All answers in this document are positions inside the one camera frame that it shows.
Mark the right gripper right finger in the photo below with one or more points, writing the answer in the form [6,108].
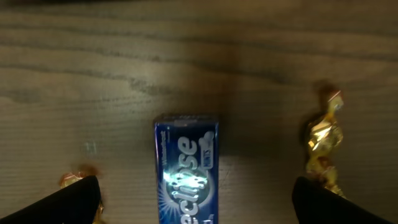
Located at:
[320,208]

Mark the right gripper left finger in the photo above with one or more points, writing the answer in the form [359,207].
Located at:
[62,208]

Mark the blue candy pack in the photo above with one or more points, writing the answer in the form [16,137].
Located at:
[186,174]

